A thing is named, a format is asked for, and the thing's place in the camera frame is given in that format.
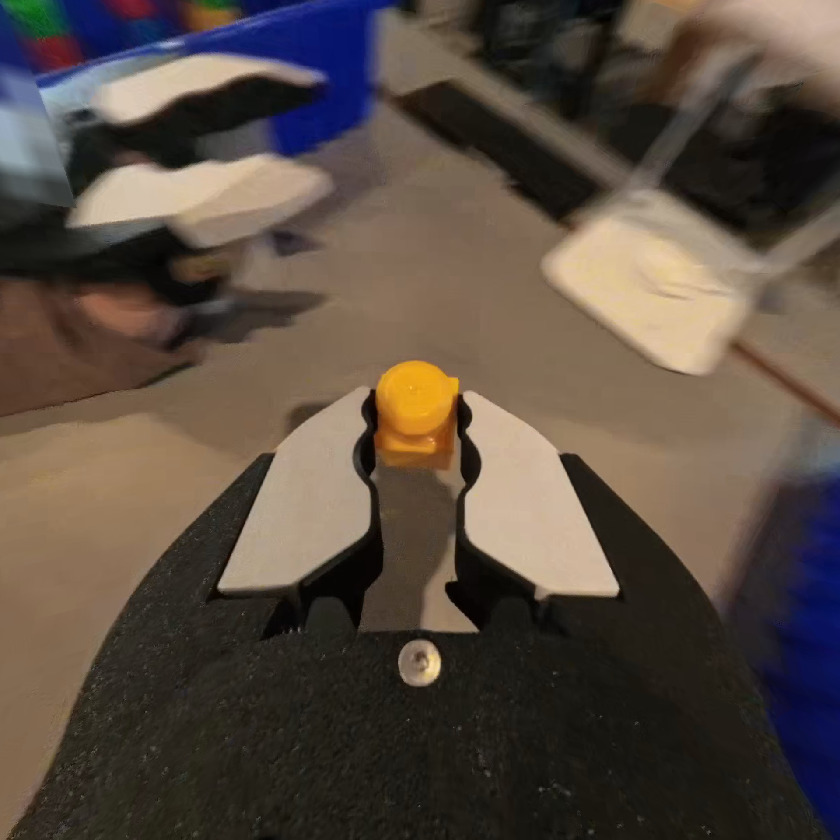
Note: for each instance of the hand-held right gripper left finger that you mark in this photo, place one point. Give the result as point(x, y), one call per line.
point(294, 513)

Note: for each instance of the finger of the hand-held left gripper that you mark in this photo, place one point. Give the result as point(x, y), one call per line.
point(196, 80)
point(209, 194)

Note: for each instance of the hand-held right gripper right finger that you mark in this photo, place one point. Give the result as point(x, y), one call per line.
point(537, 519)

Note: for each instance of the yellow single-stud block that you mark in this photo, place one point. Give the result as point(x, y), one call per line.
point(413, 400)

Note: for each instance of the blue plastic bin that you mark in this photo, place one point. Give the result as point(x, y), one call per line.
point(314, 66)
point(806, 624)

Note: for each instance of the person's left forearm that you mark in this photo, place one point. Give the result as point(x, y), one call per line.
point(39, 355)

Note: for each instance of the pile of colourful toy blocks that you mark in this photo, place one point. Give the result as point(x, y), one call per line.
point(39, 17)

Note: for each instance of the person's left hand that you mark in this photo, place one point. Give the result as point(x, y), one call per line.
point(124, 319)

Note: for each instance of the white base document stand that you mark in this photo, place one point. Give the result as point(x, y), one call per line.
point(656, 289)

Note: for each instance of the black desk mat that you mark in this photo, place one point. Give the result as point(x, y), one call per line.
point(512, 151)

